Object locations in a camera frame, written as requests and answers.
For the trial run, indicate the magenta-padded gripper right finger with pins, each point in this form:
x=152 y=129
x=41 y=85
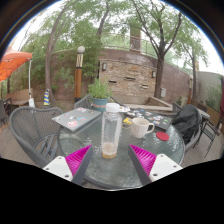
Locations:
x=165 y=166

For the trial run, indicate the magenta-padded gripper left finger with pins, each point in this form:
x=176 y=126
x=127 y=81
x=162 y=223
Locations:
x=57 y=166

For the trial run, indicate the clear plastic bottle white cap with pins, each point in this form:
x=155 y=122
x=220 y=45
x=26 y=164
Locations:
x=111 y=133

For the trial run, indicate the flat round red coaster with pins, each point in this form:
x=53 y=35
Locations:
x=162 y=136

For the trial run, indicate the white ribbed mug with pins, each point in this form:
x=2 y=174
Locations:
x=140 y=128

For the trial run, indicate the black laptop with stickers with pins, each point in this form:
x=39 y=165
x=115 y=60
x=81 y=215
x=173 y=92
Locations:
x=156 y=119

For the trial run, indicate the silver laptop with stickers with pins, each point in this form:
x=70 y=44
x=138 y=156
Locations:
x=76 y=119

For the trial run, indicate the black metal chair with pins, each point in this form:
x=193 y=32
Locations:
x=210 y=131

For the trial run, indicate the yellow card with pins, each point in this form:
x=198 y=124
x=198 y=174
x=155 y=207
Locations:
x=127 y=121

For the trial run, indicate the yellow blue striped cone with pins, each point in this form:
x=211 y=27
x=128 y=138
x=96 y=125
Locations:
x=46 y=98

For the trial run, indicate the white printed paper sheet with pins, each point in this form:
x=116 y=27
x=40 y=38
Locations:
x=124 y=109

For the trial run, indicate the wooden bench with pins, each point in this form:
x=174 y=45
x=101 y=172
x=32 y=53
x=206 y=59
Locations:
x=20 y=96

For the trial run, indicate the green plant in blue pot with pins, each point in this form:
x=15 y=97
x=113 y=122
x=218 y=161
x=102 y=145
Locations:
x=99 y=91

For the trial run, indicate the dark forked tree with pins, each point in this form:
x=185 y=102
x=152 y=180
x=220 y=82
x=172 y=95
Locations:
x=159 y=80

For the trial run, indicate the closed maroon patio umbrella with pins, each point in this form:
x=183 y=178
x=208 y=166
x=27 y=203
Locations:
x=222 y=96

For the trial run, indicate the slim tree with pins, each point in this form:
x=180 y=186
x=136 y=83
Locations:
x=194 y=80

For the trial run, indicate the leaning tree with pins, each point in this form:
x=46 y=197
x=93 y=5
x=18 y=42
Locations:
x=50 y=73

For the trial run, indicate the orange patio umbrella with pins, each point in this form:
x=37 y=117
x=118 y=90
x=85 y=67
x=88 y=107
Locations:
x=13 y=61

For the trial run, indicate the grey wall box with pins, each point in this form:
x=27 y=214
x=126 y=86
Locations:
x=163 y=92

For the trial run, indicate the wooden lamp post white globe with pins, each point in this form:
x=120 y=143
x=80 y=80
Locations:
x=190 y=91
x=78 y=80

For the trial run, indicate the black wall lamp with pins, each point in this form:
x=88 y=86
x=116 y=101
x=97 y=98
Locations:
x=153 y=74
x=104 y=66

